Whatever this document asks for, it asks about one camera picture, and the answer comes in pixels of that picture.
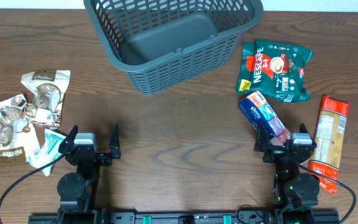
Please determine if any green Nescafe coffee bag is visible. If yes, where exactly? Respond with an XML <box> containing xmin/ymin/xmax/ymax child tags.
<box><xmin>236</xmin><ymin>40</ymin><xmax>314</xmax><ymax>103</ymax></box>

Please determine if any Kleenex tissue multipack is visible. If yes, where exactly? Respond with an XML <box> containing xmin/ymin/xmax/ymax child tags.
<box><xmin>239</xmin><ymin>90</ymin><xmax>291</xmax><ymax>146</ymax></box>

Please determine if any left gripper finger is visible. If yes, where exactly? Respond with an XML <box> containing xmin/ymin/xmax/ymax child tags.
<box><xmin>108</xmin><ymin>124</ymin><xmax>121</xmax><ymax>154</ymax></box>
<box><xmin>58</xmin><ymin>125</ymin><xmax>78</xmax><ymax>152</ymax></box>

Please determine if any left black cable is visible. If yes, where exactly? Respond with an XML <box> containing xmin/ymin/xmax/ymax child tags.
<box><xmin>0</xmin><ymin>154</ymin><xmax>67</xmax><ymax>224</ymax></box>

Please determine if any upper Pantree snack pouch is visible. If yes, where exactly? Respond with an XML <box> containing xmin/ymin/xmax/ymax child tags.
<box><xmin>21</xmin><ymin>69</ymin><xmax>71</xmax><ymax>129</ymax></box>

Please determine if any black cable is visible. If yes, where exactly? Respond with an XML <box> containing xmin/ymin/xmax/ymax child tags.
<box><xmin>0</xmin><ymin>154</ymin><xmax>67</xmax><ymax>224</ymax></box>
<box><xmin>296</xmin><ymin>161</ymin><xmax>357</xmax><ymax>224</ymax></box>

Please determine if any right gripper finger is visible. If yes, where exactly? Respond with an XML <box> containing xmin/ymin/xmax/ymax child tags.
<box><xmin>298</xmin><ymin>123</ymin><xmax>313</xmax><ymax>143</ymax></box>
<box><xmin>254</xmin><ymin>122</ymin><xmax>272</xmax><ymax>152</ymax></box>

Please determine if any pantree snack pouch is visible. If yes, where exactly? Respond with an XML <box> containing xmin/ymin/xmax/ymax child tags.
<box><xmin>0</xmin><ymin>94</ymin><xmax>40</xmax><ymax>164</ymax></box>
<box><xmin>21</xmin><ymin>69</ymin><xmax>71</xmax><ymax>129</ymax></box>

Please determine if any red orange biscuit pack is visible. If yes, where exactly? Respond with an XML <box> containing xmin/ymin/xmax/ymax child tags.
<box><xmin>309</xmin><ymin>95</ymin><xmax>350</xmax><ymax>194</ymax></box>

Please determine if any light blue wipes packet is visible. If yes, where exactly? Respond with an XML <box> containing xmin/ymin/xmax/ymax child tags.
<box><xmin>29</xmin><ymin>129</ymin><xmax>66</xmax><ymax>169</ymax></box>

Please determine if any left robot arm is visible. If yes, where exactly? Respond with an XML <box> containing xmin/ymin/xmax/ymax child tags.
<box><xmin>57</xmin><ymin>125</ymin><xmax>121</xmax><ymax>223</ymax></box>

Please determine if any right black cable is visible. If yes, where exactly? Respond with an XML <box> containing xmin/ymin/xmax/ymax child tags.
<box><xmin>296</xmin><ymin>161</ymin><xmax>357</xmax><ymax>224</ymax></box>

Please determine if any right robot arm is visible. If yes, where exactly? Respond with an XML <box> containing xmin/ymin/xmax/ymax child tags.
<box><xmin>254</xmin><ymin>123</ymin><xmax>319</xmax><ymax>223</ymax></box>

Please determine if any lower Pantree snack pouch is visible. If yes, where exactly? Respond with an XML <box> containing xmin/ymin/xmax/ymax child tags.
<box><xmin>0</xmin><ymin>94</ymin><xmax>40</xmax><ymax>164</ymax></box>

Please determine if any grey plastic basket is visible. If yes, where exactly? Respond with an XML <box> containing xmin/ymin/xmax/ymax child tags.
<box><xmin>83</xmin><ymin>0</ymin><xmax>264</xmax><ymax>95</ymax></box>

